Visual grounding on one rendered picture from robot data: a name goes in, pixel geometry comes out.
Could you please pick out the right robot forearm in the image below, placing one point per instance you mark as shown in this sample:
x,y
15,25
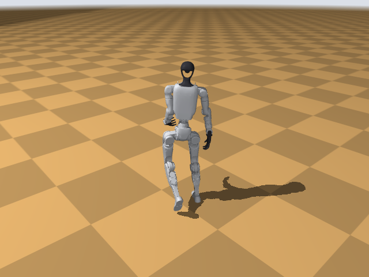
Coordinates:
x,y
208,122

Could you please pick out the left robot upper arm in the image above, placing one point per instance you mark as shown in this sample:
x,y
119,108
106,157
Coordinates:
x,y
169,98

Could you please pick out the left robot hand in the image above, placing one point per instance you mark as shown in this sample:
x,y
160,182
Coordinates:
x,y
170,124

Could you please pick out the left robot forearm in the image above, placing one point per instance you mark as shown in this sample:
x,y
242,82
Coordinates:
x,y
167,118

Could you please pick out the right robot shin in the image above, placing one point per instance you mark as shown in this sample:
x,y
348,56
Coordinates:
x,y
196,180

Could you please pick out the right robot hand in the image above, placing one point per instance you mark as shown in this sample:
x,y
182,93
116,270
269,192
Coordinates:
x,y
208,140

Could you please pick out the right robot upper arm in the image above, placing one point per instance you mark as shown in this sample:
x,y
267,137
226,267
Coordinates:
x,y
202,92

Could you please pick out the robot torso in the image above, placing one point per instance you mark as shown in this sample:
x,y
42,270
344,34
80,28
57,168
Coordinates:
x,y
184,107

